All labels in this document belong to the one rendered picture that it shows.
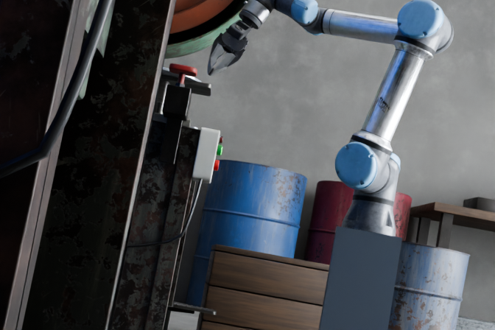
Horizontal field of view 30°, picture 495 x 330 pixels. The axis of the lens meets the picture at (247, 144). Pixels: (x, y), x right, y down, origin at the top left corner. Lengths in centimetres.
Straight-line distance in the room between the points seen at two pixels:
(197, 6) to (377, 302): 115
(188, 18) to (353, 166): 89
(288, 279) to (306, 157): 309
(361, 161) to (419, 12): 42
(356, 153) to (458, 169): 375
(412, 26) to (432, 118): 371
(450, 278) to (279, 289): 65
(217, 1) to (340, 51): 313
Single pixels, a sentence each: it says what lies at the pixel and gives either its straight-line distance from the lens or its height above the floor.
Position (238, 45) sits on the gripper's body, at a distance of 268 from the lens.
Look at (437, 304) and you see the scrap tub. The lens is 326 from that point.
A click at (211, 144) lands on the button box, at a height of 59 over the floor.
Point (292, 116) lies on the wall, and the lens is 602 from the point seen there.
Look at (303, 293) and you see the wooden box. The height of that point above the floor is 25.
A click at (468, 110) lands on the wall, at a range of 624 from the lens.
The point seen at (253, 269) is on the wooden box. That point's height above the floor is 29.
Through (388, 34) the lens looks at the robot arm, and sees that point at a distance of 269.
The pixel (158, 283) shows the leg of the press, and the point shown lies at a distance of 236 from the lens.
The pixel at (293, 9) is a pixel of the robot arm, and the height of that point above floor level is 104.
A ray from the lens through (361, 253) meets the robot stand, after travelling 253.
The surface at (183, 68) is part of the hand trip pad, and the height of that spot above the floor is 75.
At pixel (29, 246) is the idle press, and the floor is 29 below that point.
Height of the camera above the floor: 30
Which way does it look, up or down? 7 degrees up
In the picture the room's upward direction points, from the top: 10 degrees clockwise
